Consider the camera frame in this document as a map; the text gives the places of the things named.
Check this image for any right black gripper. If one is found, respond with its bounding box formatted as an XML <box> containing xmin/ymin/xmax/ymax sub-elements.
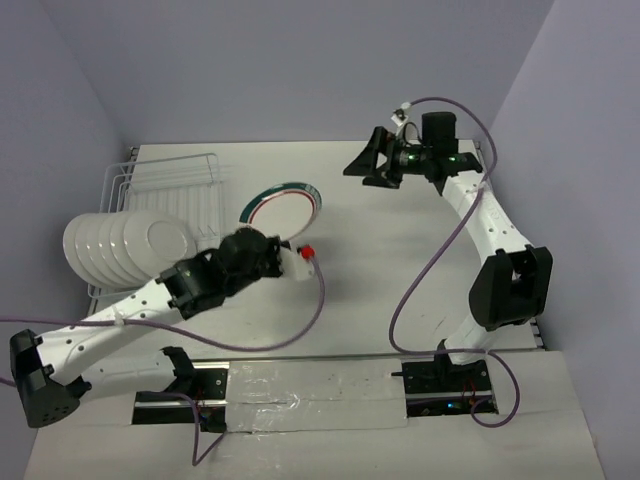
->
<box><xmin>343</xmin><ymin>126</ymin><xmax>433</xmax><ymax>190</ymax></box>

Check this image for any green red ring plate back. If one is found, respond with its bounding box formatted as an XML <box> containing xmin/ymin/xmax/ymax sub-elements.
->
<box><xmin>239</xmin><ymin>182</ymin><xmax>323</xmax><ymax>240</ymax></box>

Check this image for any green red ring plate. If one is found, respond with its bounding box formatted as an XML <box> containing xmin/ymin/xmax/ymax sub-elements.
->
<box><xmin>97</xmin><ymin>213</ymin><xmax>135</xmax><ymax>286</ymax></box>
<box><xmin>83</xmin><ymin>214</ymin><xmax>120</xmax><ymax>288</ymax></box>
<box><xmin>239</xmin><ymin>182</ymin><xmax>323</xmax><ymax>240</ymax></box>

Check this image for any green rim lettered plate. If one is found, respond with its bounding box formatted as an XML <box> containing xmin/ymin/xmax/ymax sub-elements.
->
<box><xmin>123</xmin><ymin>210</ymin><xmax>197</xmax><ymax>276</ymax></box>

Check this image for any green red ring plate front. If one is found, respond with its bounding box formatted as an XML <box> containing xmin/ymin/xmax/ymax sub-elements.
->
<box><xmin>83</xmin><ymin>214</ymin><xmax>120</xmax><ymax>288</ymax></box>

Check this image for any red characters plate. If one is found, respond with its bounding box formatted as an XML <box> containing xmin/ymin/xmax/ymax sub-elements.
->
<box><xmin>75</xmin><ymin>213</ymin><xmax>108</xmax><ymax>288</ymax></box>

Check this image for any orange sunburst plate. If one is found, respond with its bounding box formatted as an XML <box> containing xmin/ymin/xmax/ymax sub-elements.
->
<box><xmin>62</xmin><ymin>214</ymin><xmax>103</xmax><ymax>287</ymax></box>

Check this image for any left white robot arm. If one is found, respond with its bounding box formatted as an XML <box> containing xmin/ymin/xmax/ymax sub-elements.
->
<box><xmin>10</xmin><ymin>227</ymin><xmax>307</xmax><ymax>428</ymax></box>

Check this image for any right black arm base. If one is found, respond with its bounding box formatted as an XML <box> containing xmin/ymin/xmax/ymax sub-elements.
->
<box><xmin>391</xmin><ymin>358</ymin><xmax>497</xmax><ymax>417</ymax></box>

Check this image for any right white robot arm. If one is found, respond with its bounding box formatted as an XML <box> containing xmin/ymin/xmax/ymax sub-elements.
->
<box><xmin>343</xmin><ymin>112</ymin><xmax>553</xmax><ymax>391</ymax></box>

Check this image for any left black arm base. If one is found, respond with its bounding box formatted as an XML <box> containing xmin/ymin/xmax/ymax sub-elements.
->
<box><xmin>131</xmin><ymin>362</ymin><xmax>230</xmax><ymax>433</ymax></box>

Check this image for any silver tape sheet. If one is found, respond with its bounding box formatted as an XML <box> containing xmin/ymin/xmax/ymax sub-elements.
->
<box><xmin>225</xmin><ymin>358</ymin><xmax>408</xmax><ymax>433</ymax></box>

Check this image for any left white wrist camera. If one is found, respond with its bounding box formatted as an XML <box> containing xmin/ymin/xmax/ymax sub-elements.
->
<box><xmin>278</xmin><ymin>242</ymin><xmax>315</xmax><ymax>281</ymax></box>

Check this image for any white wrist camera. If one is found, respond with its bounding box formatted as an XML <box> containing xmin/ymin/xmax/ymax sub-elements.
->
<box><xmin>391</xmin><ymin>102</ymin><xmax>412</xmax><ymax>135</ymax></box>
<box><xmin>278</xmin><ymin>242</ymin><xmax>315</xmax><ymax>281</ymax></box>

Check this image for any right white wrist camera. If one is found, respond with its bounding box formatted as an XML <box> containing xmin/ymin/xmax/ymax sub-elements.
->
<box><xmin>391</xmin><ymin>102</ymin><xmax>412</xmax><ymax>135</ymax></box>

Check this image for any white wire dish rack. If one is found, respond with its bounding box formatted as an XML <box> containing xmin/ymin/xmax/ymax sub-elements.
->
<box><xmin>89</xmin><ymin>153</ymin><xmax>224</xmax><ymax>298</ymax></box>

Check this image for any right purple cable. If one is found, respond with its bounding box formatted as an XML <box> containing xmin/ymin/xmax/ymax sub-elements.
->
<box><xmin>388</xmin><ymin>96</ymin><xmax>521</xmax><ymax>431</ymax></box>

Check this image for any purple cable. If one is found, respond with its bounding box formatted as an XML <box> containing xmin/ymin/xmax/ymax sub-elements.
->
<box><xmin>0</xmin><ymin>254</ymin><xmax>327</xmax><ymax>467</ymax></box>
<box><xmin>388</xmin><ymin>96</ymin><xmax>521</xmax><ymax>431</ymax></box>

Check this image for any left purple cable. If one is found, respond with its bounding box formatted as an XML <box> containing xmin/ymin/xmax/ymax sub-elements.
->
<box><xmin>0</xmin><ymin>254</ymin><xmax>327</xmax><ymax>467</ymax></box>

